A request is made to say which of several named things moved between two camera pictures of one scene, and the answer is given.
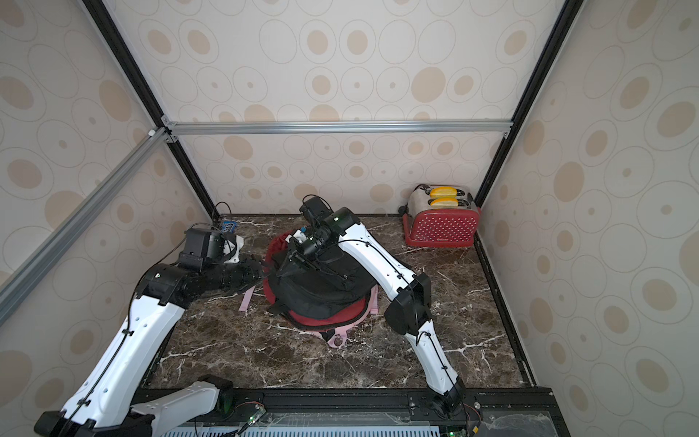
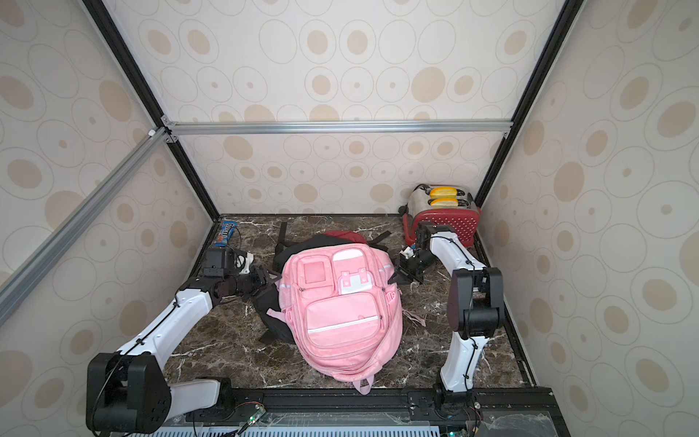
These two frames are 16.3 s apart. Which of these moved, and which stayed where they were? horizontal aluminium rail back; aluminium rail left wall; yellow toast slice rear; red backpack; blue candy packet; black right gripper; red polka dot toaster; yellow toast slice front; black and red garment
Moved: black and red garment; red backpack; black right gripper
Stayed: yellow toast slice front; horizontal aluminium rail back; yellow toast slice rear; aluminium rail left wall; blue candy packet; red polka dot toaster
